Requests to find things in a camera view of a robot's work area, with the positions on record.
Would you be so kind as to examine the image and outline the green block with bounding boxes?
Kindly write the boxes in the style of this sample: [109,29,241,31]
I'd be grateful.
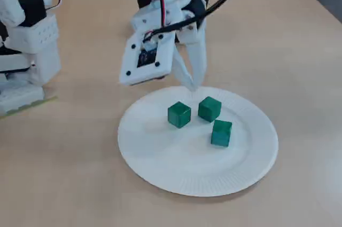
[167,101,192,129]
[210,119,232,147]
[198,96,222,123]

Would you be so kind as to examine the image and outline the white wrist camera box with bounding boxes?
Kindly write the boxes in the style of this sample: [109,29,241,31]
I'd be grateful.
[119,30,176,87]

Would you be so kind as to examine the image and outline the white paper plate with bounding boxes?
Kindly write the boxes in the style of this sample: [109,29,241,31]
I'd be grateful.
[118,85,279,198]

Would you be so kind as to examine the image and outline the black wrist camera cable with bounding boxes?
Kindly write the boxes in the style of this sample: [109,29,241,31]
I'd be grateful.
[143,0,244,42]

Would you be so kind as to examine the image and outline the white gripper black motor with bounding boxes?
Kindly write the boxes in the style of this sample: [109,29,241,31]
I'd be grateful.
[130,0,208,93]

